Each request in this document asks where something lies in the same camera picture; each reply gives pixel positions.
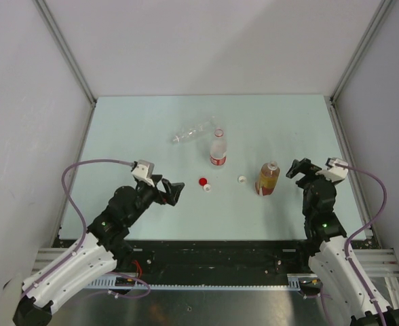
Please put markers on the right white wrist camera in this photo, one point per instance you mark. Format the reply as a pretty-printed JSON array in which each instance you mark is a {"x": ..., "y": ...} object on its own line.
[{"x": 336, "y": 170}]

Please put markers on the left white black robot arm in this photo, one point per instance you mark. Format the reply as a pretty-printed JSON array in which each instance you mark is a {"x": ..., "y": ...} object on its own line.
[{"x": 99, "y": 251}]

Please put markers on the left aluminium frame post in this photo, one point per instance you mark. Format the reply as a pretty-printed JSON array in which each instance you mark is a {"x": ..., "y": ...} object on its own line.
[{"x": 64, "y": 48}]

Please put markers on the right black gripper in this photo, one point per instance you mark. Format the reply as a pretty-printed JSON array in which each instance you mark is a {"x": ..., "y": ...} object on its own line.
[{"x": 305, "y": 167}]

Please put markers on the grey slotted cable duct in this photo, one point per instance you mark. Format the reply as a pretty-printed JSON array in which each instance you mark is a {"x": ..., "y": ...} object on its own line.
[{"x": 266, "y": 282}]

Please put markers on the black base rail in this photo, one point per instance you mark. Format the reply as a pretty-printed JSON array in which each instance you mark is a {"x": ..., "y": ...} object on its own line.
[{"x": 222, "y": 260}]

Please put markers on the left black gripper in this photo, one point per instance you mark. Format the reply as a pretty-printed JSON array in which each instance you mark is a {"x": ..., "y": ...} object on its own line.
[{"x": 172, "y": 189}]

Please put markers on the red label plastic bottle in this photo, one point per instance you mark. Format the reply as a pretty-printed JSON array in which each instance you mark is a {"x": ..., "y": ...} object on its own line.
[{"x": 218, "y": 148}]

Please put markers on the aluminium frame post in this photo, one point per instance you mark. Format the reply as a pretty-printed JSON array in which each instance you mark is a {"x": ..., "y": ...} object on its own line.
[
  {"x": 64, "y": 48},
  {"x": 374, "y": 26}
]

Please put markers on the white tea bottle cap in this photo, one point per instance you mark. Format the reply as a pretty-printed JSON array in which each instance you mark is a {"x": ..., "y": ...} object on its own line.
[{"x": 207, "y": 187}]

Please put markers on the red bottle cap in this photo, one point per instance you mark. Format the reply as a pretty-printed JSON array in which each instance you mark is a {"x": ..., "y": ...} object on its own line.
[{"x": 203, "y": 181}]

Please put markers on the yellow red tea bottle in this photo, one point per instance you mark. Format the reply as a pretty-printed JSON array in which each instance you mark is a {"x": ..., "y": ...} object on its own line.
[{"x": 267, "y": 179}]

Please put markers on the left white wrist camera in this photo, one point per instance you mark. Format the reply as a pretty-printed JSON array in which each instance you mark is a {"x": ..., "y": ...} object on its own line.
[{"x": 143, "y": 171}]

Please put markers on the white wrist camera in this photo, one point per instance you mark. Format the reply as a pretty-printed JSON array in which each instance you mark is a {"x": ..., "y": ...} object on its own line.
[
  {"x": 336, "y": 170},
  {"x": 143, "y": 171}
]

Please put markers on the clear plastic water bottle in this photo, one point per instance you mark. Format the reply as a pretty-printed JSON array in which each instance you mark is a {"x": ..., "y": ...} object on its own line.
[{"x": 186, "y": 134}]

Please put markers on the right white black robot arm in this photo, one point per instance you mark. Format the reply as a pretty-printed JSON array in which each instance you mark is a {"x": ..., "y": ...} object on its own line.
[{"x": 331, "y": 255}]

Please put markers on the right aluminium frame post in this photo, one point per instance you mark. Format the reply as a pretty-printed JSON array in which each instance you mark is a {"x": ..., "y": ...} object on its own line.
[{"x": 374, "y": 26}]

